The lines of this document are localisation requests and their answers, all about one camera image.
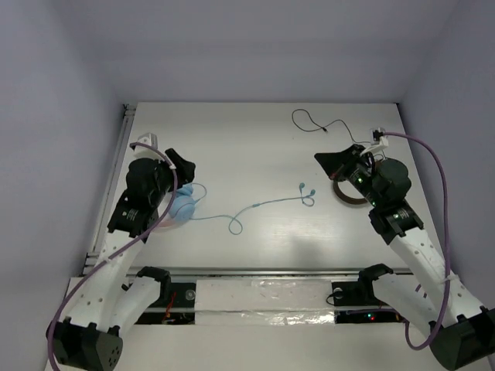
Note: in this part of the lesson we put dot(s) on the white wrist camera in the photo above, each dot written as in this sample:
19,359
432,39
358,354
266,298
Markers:
379,142
147,141

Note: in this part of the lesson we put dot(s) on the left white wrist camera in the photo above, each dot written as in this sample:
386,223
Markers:
147,141

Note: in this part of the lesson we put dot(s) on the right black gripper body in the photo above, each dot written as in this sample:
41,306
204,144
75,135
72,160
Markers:
360,175

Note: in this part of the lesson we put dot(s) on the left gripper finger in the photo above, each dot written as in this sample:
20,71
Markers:
185,172
175,158

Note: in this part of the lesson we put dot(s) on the blue pink cat-ear headphones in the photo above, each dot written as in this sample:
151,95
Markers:
182,209

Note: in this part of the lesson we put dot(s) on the aluminium rail front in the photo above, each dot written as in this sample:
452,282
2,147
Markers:
238,272

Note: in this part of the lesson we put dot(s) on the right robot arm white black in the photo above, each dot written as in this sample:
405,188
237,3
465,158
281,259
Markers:
458,328

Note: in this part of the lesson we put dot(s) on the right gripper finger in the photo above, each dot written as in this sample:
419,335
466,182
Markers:
332,162
352,154

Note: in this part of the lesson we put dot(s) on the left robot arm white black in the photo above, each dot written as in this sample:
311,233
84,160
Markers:
87,331

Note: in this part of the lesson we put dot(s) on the white foam taped block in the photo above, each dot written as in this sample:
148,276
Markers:
276,302

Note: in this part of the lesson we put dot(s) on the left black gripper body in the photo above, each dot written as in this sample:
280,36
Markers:
170,170

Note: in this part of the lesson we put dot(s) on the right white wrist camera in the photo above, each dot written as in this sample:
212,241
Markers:
379,142

